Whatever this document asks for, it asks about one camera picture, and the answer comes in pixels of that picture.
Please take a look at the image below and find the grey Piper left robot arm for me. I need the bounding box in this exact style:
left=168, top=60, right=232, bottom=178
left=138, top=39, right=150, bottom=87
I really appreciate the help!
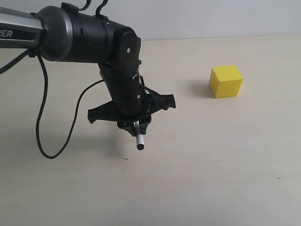
left=0, top=3, right=176, bottom=136

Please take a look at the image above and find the yellow cube block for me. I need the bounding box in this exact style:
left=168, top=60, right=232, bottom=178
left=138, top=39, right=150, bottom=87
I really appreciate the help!
left=209, top=65, right=243, bottom=98

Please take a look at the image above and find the black and white marker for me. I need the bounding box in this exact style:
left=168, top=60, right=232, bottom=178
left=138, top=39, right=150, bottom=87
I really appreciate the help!
left=134, top=121, right=144, bottom=151

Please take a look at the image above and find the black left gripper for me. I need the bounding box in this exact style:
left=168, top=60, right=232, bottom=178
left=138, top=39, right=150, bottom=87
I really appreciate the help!
left=87, top=60, right=176, bottom=137

